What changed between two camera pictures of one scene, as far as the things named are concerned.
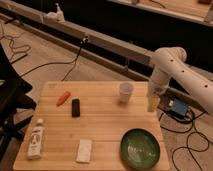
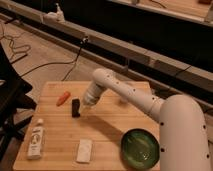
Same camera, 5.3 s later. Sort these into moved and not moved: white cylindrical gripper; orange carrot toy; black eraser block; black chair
Moved: white cylindrical gripper
Not moved: black eraser block; orange carrot toy; black chair
